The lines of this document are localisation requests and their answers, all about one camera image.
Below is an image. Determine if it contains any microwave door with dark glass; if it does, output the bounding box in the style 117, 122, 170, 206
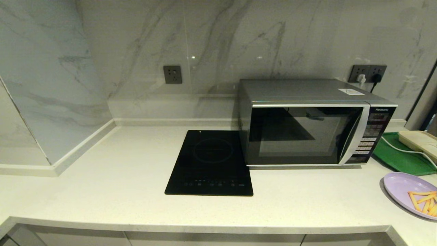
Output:
246, 102, 371, 167

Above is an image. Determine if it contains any purple plate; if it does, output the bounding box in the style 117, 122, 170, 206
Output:
383, 172, 437, 221

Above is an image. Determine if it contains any silver Panasonic microwave oven body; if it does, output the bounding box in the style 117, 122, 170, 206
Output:
238, 79, 398, 168

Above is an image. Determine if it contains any black induction cooktop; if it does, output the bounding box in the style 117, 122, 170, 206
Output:
165, 130, 254, 196

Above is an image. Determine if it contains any white paper label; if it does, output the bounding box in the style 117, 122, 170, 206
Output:
338, 88, 366, 96

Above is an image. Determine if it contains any grey cabinet door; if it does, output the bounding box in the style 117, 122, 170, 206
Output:
34, 230, 132, 246
301, 233, 398, 246

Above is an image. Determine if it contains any green plastic tray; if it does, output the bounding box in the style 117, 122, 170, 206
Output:
372, 132, 437, 177

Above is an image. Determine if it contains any beige power strip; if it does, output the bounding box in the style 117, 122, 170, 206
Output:
398, 130, 437, 164

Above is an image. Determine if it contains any grey angled cabinet panel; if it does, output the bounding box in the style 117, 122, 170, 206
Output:
0, 225, 46, 246

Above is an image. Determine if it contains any grey single wall socket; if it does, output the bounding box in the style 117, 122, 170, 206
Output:
163, 65, 183, 84

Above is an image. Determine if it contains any grey double wall socket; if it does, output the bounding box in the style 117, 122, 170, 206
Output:
349, 65, 387, 83

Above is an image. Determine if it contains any black power plug with cable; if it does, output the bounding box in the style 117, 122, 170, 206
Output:
370, 73, 382, 94

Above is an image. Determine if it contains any white power cable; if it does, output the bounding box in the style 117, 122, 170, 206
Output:
382, 136, 437, 170

